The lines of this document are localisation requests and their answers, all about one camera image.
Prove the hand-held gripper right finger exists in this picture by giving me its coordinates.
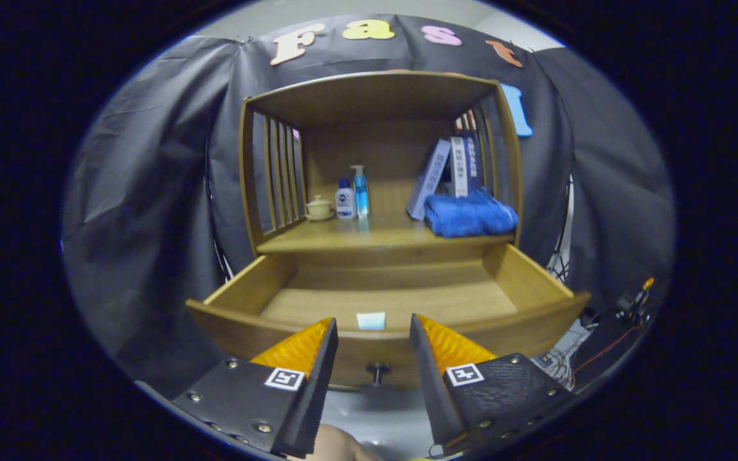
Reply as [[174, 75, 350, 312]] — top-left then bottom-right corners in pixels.
[[409, 313, 575, 457]]

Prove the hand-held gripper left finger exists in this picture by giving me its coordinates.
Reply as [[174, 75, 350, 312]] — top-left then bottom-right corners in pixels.
[[172, 318, 339, 459]]

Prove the wooden drawer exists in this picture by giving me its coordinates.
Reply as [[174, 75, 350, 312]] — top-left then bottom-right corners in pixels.
[[186, 243, 591, 390]]

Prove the wooden countertop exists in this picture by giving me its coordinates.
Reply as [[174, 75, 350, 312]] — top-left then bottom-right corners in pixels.
[[257, 211, 516, 254]]

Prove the wooden cabinet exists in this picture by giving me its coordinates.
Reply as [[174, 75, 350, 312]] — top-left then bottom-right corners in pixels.
[[186, 70, 591, 391]]

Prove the blue towel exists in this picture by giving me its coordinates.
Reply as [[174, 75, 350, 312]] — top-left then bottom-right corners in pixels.
[[423, 189, 519, 239]]

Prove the beige lidded teacup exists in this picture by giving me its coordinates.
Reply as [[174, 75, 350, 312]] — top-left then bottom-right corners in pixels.
[[304, 195, 335, 222]]

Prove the black light stand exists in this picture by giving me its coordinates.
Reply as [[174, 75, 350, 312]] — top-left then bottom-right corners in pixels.
[[545, 176, 575, 282]]

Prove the white bottle with blue cap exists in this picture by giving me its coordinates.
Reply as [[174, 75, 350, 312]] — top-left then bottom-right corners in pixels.
[[336, 177, 357, 220]]

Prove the blue pump bottle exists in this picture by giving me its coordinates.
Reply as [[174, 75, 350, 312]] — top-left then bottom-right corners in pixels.
[[350, 165, 370, 218]]

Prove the grey book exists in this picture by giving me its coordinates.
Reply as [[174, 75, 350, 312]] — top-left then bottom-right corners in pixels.
[[406, 138, 452, 222]]

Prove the white spine book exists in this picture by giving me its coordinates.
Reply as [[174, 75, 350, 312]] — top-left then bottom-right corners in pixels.
[[450, 135, 470, 198]]

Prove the dark blue book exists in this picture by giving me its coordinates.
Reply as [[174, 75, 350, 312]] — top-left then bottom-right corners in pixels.
[[465, 134, 482, 193]]

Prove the tangle of cables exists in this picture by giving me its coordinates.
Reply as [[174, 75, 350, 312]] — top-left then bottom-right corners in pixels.
[[532, 317, 642, 390]]

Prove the orange handled black clamp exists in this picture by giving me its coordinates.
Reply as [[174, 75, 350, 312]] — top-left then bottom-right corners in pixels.
[[616, 277, 656, 321]]

